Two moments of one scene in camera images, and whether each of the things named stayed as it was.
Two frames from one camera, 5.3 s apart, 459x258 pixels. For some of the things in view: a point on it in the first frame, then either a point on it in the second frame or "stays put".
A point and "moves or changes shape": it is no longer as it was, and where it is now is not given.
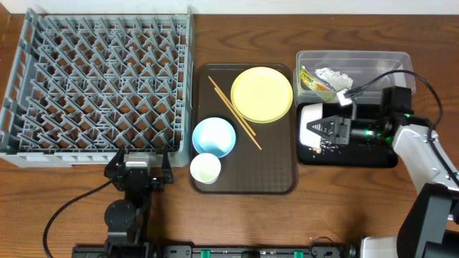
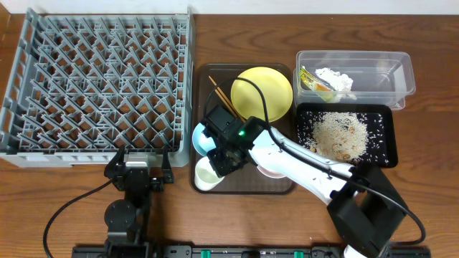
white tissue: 337,80 stays put
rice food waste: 327,145 moves or changes shape
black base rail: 214,251 stays put
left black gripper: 137,178 stays put
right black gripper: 333,133 → 220,173
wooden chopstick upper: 218,88 stays put
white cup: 206,168 moves or changes shape
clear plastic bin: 320,75 stays put
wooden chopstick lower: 237,118 stays put
